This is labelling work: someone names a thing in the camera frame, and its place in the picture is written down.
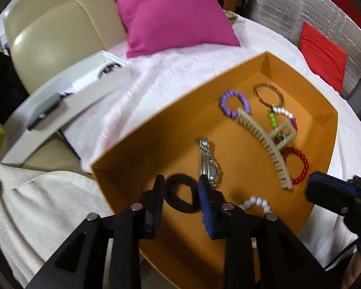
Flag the white bead bracelet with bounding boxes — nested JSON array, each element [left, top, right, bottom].
[[237, 196, 273, 251]]

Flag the dark red bead bracelet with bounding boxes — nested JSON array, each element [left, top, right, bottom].
[[281, 146, 310, 186]]

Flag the black hair scrunchie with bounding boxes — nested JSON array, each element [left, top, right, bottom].
[[163, 173, 203, 215]]

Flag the silver metal wristwatch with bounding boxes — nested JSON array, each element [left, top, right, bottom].
[[198, 138, 221, 189]]

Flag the multicolour bead bracelet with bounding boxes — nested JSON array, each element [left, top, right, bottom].
[[268, 105, 299, 145]]

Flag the dark metal bangle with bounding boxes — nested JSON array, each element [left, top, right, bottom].
[[253, 83, 285, 108]]

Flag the purple bead bracelet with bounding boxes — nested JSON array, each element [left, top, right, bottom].
[[218, 89, 252, 119]]

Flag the beige hair claw clip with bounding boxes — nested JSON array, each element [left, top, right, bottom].
[[235, 108, 297, 189]]

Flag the orange cardboard box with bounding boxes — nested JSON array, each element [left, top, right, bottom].
[[92, 53, 338, 288]]

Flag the cream white towel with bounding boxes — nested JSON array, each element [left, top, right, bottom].
[[0, 164, 112, 287]]

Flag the red pillow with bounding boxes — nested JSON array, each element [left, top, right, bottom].
[[299, 22, 348, 94]]

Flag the white flat box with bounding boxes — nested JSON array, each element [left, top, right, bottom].
[[0, 51, 132, 166]]

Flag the silver foil insulation sheet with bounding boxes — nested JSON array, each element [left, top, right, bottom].
[[249, 0, 361, 97]]

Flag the beige crumpled cloth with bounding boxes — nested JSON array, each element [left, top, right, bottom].
[[224, 10, 238, 25]]

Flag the magenta pillow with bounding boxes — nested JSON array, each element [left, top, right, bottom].
[[116, 0, 240, 58]]

